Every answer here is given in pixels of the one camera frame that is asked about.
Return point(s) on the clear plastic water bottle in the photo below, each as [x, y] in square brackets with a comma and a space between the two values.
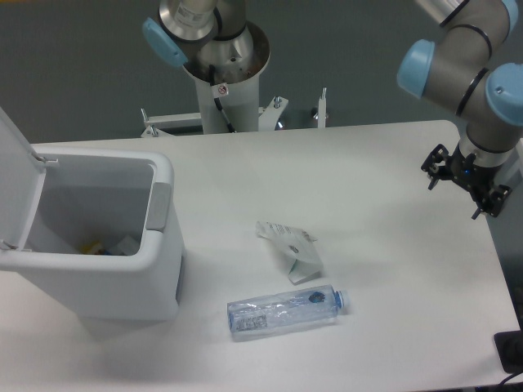
[286, 312]

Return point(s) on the black device at table corner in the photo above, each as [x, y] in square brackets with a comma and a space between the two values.
[509, 347]

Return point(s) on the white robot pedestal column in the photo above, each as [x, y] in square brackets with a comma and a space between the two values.
[228, 72]

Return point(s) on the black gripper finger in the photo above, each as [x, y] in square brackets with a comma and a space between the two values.
[435, 166]
[490, 201]

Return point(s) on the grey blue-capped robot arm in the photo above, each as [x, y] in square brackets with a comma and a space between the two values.
[451, 73]

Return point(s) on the white paper carton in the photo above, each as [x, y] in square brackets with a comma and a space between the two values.
[298, 248]

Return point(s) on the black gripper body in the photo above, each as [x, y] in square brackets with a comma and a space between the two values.
[478, 181]

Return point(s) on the white plastic trash can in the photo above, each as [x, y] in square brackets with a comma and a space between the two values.
[123, 199]

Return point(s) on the yellow trash in bin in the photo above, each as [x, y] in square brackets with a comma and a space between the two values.
[95, 248]

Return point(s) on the white trash can lid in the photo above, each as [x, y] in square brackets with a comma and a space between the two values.
[23, 172]

